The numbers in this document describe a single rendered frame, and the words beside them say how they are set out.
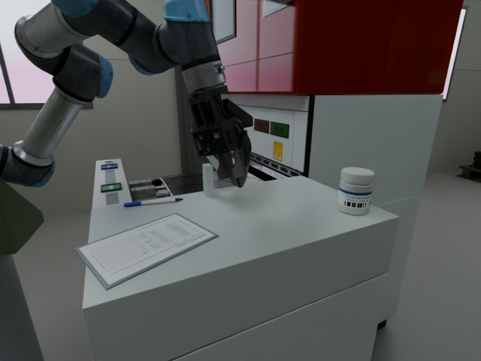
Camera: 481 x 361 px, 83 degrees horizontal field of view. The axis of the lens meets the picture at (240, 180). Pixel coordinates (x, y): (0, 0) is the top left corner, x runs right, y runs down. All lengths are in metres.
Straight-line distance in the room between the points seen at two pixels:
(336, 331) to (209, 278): 0.39
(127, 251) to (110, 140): 2.62
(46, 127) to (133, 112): 2.05
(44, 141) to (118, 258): 0.63
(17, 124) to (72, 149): 0.48
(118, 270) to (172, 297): 0.09
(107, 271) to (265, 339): 0.32
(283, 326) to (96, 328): 0.34
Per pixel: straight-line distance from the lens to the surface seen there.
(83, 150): 3.16
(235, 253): 0.48
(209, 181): 0.71
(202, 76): 0.51
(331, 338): 0.75
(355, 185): 0.64
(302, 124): 0.91
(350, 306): 0.73
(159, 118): 3.04
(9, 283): 1.14
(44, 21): 0.71
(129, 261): 0.49
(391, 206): 1.34
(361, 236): 0.63
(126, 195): 0.81
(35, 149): 1.08
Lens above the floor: 1.23
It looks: 18 degrees down
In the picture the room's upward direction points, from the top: straight up
